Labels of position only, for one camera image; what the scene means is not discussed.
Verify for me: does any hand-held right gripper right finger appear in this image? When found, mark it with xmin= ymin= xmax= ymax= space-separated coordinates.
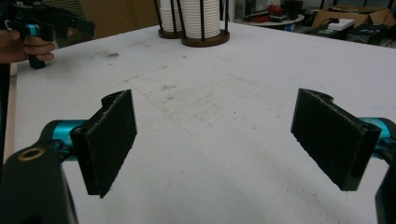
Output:
xmin=290 ymin=88 xmax=382 ymax=191

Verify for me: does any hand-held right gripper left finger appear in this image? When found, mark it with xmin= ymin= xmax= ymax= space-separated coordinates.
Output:
xmin=69 ymin=89 xmax=138 ymax=199

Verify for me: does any black cup rack wooden base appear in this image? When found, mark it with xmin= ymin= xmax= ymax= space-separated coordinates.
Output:
xmin=177 ymin=0 xmax=232 ymax=49
xmin=152 ymin=0 xmax=184 ymax=40

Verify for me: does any brown cardboard board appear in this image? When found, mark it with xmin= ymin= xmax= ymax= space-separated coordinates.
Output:
xmin=78 ymin=0 xmax=161 ymax=40

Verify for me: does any small white box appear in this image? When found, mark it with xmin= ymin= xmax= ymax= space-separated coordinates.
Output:
xmin=327 ymin=18 xmax=356 ymax=32

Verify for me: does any cardboard box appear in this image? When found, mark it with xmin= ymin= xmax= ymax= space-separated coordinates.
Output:
xmin=311 ymin=5 xmax=396 ymax=30

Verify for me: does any round white table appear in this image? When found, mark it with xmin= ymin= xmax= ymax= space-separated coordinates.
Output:
xmin=242 ymin=13 xmax=305 ymax=28

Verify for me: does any red clutter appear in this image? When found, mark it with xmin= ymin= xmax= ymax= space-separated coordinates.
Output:
xmin=264 ymin=3 xmax=285 ymax=17

